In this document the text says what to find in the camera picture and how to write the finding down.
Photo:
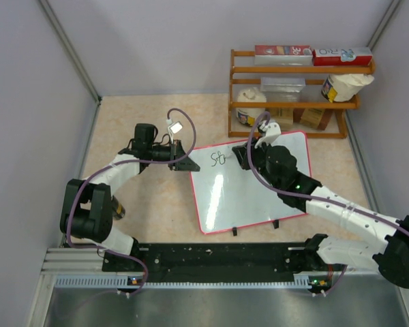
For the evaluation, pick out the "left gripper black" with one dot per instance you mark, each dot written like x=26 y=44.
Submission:
x=184 y=165

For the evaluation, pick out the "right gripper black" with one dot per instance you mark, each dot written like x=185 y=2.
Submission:
x=242 y=152

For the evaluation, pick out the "whiteboard with pink frame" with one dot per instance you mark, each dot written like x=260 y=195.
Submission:
x=227 y=196

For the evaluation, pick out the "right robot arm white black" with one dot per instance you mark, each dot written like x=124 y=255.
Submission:
x=384 y=244

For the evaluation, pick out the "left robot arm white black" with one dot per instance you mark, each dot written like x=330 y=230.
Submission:
x=89 y=205

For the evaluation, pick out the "white flour bag lower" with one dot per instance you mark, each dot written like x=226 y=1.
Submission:
x=251 y=95

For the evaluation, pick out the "white flour bag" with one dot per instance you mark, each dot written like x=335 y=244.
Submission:
x=251 y=95
x=342 y=87

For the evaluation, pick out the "brown cardboard box left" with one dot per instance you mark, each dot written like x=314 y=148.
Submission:
x=283 y=116

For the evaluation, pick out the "brown cardboard box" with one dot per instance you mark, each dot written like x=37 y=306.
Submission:
x=283 y=116
x=316 y=118

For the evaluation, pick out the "clear plastic container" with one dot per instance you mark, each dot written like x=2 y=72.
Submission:
x=282 y=89

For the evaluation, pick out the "wooden shelf rack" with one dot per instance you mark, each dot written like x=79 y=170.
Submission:
x=242 y=76

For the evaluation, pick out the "brown cardboard box right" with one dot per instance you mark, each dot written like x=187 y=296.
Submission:
x=316 y=118

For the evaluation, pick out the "red foil box left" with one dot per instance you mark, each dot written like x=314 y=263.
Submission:
x=275 y=55

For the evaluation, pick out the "white flour bag upper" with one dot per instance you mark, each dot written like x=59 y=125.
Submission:
x=342 y=87

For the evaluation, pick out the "red white box right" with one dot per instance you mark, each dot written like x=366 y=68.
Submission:
x=342 y=56

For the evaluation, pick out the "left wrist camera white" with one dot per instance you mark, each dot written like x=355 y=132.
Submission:
x=173 y=127

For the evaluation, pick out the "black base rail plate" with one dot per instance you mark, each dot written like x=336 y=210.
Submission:
x=227 y=262

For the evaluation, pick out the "aluminium frame post left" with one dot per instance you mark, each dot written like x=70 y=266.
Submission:
x=69 y=49

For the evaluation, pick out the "aluminium frame post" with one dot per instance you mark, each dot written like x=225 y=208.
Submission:
x=391 y=11
x=69 y=49

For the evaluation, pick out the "grey slotted cable duct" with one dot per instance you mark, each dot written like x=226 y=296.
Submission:
x=97 y=281

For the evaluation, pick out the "aluminium frame post right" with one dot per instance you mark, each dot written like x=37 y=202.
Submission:
x=391 y=11

